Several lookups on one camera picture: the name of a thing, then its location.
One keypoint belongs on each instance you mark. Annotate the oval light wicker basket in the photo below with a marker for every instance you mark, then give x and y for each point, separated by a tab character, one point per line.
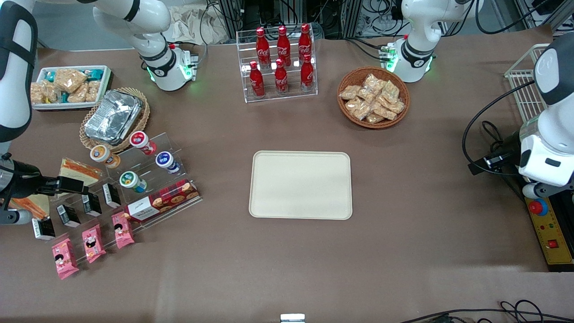
139	128

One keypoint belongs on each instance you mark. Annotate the white rectangular snack bin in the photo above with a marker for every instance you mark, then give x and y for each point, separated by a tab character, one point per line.
105	85

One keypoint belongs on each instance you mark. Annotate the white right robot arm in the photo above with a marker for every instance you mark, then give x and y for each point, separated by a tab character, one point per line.
157	27

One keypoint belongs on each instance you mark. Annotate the large rice cracker bag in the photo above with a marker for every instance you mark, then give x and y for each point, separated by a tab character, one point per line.
69	80

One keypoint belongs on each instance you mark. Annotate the round brown wicker basket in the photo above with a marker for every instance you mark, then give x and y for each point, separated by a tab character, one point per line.
347	117

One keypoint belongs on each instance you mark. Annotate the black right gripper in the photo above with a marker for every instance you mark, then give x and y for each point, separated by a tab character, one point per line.
24	180

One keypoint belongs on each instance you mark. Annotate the green lid yogurt cup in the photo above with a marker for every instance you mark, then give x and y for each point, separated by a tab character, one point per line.
132	181

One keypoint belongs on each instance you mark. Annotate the beige plastic tray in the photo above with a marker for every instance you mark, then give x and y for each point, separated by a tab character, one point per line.
300	185

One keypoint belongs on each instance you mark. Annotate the red plaid cookie box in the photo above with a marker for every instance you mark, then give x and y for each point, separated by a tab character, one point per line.
161	201

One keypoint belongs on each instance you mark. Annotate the pink snack packet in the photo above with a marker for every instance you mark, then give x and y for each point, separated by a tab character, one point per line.
93	243
122	229
65	259

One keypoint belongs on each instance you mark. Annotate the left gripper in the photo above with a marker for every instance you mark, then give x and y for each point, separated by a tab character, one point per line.
510	144

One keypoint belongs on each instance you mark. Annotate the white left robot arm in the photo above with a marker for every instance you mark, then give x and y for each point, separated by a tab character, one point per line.
415	54

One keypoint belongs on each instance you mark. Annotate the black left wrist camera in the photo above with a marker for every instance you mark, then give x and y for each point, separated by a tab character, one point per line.
493	160

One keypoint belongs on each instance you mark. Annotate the teal snack packet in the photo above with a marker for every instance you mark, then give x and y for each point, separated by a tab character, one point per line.
49	75
95	73

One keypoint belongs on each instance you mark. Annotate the blue lid yogurt cup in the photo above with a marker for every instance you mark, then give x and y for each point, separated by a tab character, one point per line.
167	161

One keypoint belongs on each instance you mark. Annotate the silver foil food container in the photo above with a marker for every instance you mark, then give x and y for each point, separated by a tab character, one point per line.
112	116

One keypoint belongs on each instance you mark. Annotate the clear acrylic stepped stand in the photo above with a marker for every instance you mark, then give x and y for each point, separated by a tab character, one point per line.
170	146

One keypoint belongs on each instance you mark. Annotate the yellow emergency stop box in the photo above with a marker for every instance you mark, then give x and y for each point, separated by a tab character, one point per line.
549	233

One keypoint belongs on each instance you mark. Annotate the orange lid yogurt cup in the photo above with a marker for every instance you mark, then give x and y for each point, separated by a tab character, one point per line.
104	155

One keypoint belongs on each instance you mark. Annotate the triangle sandwich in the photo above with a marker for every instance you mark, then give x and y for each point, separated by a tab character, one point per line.
35	205
76	168

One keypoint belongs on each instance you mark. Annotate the red cola bottle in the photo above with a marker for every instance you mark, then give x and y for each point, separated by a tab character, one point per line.
283	44
305	42
256	83
307	75
280	80
263	45

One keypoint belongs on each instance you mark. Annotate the red lid yogurt cup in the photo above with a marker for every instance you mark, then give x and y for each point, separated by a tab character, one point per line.
142	141

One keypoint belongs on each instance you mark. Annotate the clear bag of crackers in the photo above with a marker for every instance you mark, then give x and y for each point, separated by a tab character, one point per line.
397	106
358	108
390	91
384	111
350	92
373	82
375	118

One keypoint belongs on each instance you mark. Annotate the clear acrylic bottle rack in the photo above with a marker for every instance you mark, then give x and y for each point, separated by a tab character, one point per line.
291	96

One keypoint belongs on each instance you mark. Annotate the crumpled beige cloth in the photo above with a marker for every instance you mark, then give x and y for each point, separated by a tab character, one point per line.
193	24

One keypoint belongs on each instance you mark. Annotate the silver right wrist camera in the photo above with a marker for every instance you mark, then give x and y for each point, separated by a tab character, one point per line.
13	217

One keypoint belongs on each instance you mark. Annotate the small black carton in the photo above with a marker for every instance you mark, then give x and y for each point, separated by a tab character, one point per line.
68	215
91	204
111	195
43	229

